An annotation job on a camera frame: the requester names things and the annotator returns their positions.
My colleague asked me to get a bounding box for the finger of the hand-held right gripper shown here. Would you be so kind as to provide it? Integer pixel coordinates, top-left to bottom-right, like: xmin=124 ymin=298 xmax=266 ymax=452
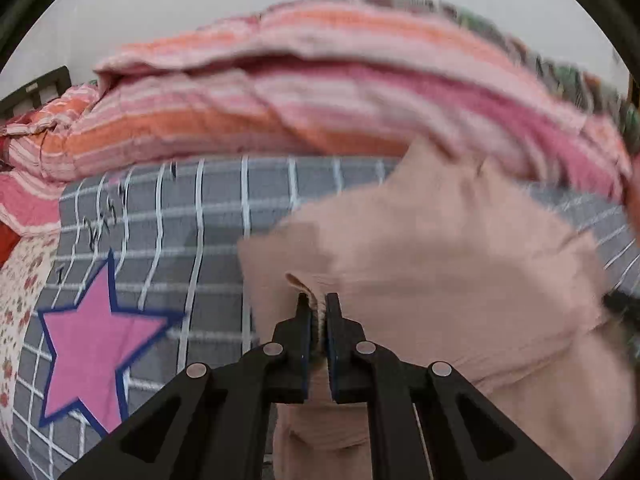
xmin=602 ymin=292 xmax=640 ymax=317

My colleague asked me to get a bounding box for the dark bed headboard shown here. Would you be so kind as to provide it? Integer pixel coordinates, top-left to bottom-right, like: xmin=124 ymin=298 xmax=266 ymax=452
xmin=0 ymin=66 xmax=71 ymax=118

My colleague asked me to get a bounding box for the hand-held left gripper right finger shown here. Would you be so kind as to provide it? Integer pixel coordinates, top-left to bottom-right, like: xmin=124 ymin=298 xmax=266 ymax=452
xmin=325 ymin=292 xmax=573 ymax=480

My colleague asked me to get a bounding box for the pink knit sweater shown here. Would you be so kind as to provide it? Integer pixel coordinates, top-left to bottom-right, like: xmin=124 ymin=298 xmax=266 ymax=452
xmin=237 ymin=137 xmax=636 ymax=480

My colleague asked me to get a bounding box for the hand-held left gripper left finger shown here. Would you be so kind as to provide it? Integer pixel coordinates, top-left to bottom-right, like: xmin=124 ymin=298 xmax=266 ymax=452
xmin=57 ymin=292 xmax=313 ymax=480

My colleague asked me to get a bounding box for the cream floral sheet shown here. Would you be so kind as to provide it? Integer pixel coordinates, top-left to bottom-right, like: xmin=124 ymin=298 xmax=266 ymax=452
xmin=0 ymin=232 xmax=61 ymax=441

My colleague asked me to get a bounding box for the red orange cloth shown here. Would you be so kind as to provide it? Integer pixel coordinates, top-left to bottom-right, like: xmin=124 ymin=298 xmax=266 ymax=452
xmin=0 ymin=220 xmax=23 ymax=268

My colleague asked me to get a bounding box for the grey checked star bedsheet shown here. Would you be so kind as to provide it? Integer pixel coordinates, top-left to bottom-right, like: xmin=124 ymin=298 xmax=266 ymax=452
xmin=10 ymin=155 xmax=640 ymax=480

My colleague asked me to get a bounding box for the pink orange striped quilt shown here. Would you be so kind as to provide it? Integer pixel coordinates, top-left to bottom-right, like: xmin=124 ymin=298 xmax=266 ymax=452
xmin=0 ymin=0 xmax=633 ymax=236

